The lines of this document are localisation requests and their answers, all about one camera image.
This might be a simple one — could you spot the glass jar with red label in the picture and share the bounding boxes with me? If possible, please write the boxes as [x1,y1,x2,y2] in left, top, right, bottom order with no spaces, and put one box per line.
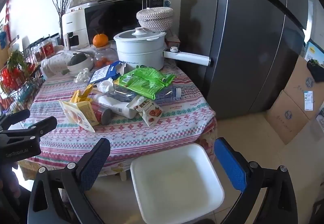
[38,36,55,60]

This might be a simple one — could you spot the white dotted cloth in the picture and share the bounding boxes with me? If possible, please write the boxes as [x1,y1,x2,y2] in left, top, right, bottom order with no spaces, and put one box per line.
[40,47,97,78]

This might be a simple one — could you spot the white plastic bottle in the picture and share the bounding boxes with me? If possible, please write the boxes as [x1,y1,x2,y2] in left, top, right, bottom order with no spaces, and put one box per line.
[93,94,137,119]

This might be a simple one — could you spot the black wire rack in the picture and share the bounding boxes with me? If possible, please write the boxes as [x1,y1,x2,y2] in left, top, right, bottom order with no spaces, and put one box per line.
[0,42,45,115]

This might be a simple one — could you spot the crumpled white tissue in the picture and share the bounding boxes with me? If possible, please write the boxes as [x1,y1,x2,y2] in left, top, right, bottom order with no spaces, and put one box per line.
[97,78,115,94]
[74,68,91,83]

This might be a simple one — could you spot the blue paper carton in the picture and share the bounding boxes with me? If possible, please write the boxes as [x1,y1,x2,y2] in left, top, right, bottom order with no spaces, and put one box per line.
[90,60,127,84]

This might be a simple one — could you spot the grey refrigerator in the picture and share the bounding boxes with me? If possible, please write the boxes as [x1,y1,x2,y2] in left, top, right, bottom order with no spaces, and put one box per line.
[178,0,310,120]

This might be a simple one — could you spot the red box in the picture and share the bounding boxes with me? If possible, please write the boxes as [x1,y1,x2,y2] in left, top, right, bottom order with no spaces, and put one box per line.
[166,36,181,49]

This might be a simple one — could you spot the white electric cooking pot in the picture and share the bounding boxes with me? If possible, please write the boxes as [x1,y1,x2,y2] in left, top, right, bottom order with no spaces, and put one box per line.
[113,28,211,70]

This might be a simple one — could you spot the white air fryer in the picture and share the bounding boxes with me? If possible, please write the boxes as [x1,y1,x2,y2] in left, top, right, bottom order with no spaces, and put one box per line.
[61,9,89,50]

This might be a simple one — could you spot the dry branches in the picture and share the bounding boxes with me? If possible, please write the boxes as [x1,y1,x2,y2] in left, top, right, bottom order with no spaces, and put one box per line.
[49,0,79,37]

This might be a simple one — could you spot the yellow stick packets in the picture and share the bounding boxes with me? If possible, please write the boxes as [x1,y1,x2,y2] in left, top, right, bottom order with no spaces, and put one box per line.
[69,85,94,103]

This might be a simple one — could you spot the red can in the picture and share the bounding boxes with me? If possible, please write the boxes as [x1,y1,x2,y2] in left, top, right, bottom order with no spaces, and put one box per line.
[91,102,113,125]

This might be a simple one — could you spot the white snack packet red print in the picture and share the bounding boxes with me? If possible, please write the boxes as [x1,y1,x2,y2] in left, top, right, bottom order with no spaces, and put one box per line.
[127,96,164,127]

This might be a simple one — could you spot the white plastic bin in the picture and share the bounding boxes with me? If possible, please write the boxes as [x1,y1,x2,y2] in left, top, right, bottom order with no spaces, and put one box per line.
[130,143,225,224]

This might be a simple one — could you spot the large cardboard box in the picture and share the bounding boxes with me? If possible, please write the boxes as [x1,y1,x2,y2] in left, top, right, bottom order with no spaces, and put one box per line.
[264,90,320,145]

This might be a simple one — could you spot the blue printed box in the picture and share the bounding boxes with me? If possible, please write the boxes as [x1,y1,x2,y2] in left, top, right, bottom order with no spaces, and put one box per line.
[304,40,324,67]

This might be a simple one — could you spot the glass jar of cherry tomatoes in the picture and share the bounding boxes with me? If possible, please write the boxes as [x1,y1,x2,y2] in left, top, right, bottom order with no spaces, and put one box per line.
[94,45,119,69]

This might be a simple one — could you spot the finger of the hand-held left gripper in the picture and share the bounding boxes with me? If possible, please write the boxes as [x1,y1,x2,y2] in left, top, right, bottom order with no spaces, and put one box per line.
[0,116,58,139]
[0,109,31,129]

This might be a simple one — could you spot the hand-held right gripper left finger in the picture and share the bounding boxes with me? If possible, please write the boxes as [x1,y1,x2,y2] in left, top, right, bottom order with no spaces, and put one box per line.
[27,138,111,224]

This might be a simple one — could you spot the white bowl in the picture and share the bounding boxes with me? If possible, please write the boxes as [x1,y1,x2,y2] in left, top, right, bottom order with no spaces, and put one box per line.
[67,53,94,74]

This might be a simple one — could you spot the striped patterned tablecloth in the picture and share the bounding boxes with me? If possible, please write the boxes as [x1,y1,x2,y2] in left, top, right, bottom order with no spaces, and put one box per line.
[24,58,218,176]

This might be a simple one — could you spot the cream packet with orange print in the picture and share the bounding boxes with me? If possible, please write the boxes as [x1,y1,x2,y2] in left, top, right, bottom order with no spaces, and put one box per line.
[59,100,96,133]

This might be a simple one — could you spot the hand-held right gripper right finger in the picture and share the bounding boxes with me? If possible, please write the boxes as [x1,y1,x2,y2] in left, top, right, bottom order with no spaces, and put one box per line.
[214,137,298,224]

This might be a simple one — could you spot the cardboard box with white label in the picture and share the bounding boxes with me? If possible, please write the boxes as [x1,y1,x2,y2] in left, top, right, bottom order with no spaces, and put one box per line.
[283,55,324,120]

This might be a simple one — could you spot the black bag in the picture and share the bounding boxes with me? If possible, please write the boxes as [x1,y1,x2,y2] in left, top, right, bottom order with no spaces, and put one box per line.
[307,60,324,83]

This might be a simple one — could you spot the dark green avocado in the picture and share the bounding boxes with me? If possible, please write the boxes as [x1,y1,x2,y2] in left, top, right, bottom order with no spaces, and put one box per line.
[69,53,88,66]

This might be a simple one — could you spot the green snack packet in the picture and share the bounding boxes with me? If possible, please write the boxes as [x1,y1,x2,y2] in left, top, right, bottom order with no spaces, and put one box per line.
[118,65,176,100]

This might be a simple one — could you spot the black microwave oven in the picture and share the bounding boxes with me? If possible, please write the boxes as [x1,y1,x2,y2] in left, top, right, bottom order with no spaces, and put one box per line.
[76,0,165,46]

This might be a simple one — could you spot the yellow packet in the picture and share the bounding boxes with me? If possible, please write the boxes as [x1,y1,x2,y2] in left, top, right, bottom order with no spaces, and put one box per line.
[76,101,99,127]

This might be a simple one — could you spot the woven lidded basket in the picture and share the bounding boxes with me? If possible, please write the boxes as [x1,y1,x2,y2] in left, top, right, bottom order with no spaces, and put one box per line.
[136,7,174,32]

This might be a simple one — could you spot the clear plastic bottle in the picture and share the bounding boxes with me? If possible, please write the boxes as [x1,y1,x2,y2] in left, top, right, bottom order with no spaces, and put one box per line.
[111,86,182,103]

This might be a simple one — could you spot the orange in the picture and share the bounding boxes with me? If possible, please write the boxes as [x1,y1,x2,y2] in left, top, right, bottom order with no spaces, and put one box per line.
[93,33,109,47]

